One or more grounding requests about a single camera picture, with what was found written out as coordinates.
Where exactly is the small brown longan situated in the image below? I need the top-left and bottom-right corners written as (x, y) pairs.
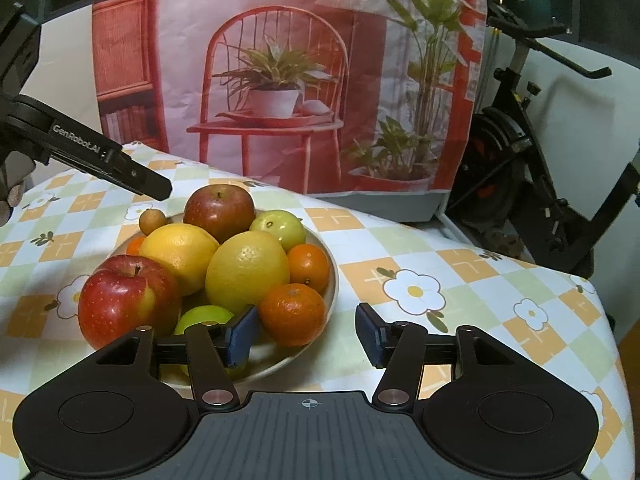
top-left (139, 208), bottom-right (167, 236)

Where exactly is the orange tangerine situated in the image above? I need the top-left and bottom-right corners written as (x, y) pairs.
top-left (257, 283), bottom-right (328, 348)
top-left (288, 244), bottom-right (331, 294)
top-left (126, 235), bottom-right (145, 256)

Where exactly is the yellow lemon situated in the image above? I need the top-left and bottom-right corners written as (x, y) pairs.
top-left (139, 223), bottom-right (220, 296)
top-left (205, 231), bottom-right (290, 313)

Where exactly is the bright red apple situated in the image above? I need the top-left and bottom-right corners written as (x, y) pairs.
top-left (78, 255), bottom-right (182, 349)

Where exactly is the dark red apple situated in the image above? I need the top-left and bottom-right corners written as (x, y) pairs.
top-left (183, 184), bottom-right (255, 244)

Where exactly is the small green apple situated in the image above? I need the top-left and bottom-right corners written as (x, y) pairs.
top-left (250, 209), bottom-right (306, 252)

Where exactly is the gloved left hand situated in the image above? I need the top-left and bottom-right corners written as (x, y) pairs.
top-left (0, 151), bottom-right (36, 226)

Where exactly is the checkered floral tablecloth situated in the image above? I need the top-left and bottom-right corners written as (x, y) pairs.
top-left (1, 144), bottom-right (636, 479)

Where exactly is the black exercise bike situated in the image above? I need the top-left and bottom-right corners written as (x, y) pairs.
top-left (446, 0), bottom-right (639, 278)

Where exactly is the pink printed backdrop cloth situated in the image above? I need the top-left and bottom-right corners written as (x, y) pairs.
top-left (92, 0), bottom-right (487, 194)

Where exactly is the dark window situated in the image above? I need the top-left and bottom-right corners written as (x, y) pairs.
top-left (491, 0), bottom-right (639, 66)

